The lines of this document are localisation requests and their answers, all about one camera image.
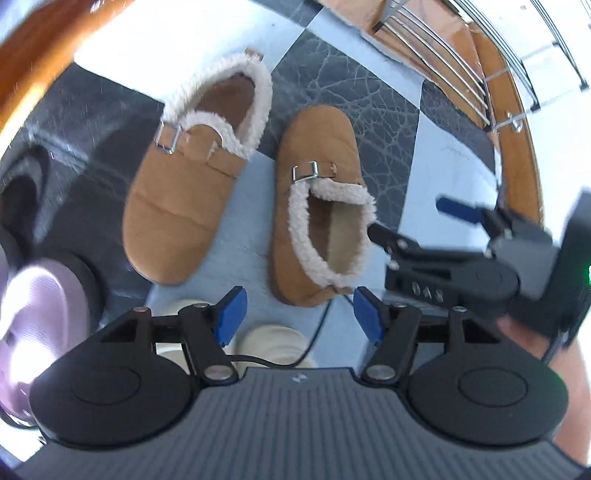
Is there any cream clog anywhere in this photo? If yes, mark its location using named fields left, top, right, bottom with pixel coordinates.
left=157, top=299, right=211, bottom=370
left=233, top=325, right=319, bottom=369

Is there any purple clog black sole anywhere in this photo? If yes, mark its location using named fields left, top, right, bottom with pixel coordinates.
left=0, top=249, right=105, bottom=423

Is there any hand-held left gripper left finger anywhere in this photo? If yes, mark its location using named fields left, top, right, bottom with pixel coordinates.
left=99, top=286, right=247, bottom=386

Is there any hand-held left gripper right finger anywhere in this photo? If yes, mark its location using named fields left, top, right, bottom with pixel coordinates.
left=353, top=286, right=502, bottom=386

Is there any black leather shoe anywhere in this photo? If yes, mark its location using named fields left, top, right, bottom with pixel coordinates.
left=0, top=148, right=54, bottom=278

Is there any brown fleece slipper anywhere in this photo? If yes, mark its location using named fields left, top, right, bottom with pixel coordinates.
left=270, top=105, right=377, bottom=308
left=122, top=48, right=273, bottom=284

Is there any black cable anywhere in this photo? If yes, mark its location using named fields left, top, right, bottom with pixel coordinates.
left=222, top=293, right=334, bottom=370

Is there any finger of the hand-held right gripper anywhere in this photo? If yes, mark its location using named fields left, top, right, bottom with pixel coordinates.
left=436, top=196, right=514, bottom=240
left=367, top=223, right=416, bottom=265

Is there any metal shoe rack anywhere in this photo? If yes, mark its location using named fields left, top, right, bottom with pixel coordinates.
left=369, top=0, right=591, bottom=134

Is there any black and grey checkered mat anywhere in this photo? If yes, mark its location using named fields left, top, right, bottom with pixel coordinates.
left=0, top=0, right=509, bottom=370

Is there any person's right hand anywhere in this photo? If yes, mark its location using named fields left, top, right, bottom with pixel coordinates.
left=498, top=318, right=554, bottom=357

